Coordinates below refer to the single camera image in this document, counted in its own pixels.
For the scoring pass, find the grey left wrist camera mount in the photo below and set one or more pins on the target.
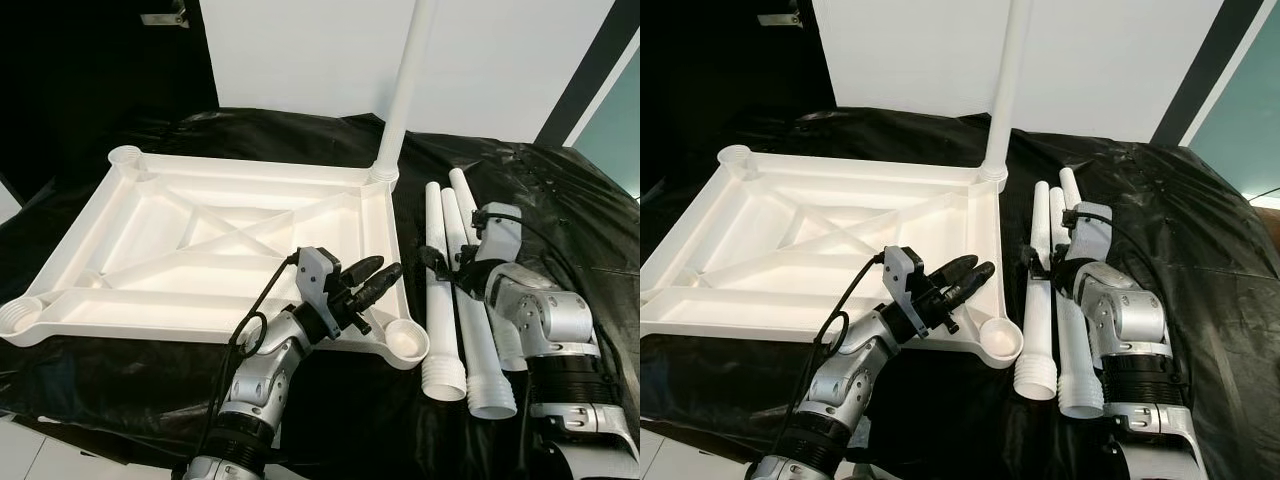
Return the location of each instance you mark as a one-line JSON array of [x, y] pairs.
[[902, 280], [315, 280]]

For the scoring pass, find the black door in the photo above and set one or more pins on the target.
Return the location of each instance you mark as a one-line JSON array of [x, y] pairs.
[[700, 80], [80, 80]]

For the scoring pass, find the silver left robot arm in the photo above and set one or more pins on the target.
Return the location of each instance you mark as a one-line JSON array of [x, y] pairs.
[[265, 370], [850, 375]]

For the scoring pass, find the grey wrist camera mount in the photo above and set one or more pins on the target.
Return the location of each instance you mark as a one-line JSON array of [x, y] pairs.
[[500, 232], [902, 280], [315, 280], [1092, 230]]

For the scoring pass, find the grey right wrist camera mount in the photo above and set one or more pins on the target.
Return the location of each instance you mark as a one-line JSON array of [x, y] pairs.
[[500, 232], [1092, 230]]

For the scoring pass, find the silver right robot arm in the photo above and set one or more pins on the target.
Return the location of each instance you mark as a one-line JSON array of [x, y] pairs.
[[1130, 320], [545, 320]]

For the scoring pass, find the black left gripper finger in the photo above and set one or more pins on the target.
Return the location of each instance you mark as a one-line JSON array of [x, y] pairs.
[[382, 284], [363, 270], [972, 284], [955, 270]]

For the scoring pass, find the black wall strip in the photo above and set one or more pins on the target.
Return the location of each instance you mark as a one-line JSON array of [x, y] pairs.
[[590, 70], [1200, 70]]

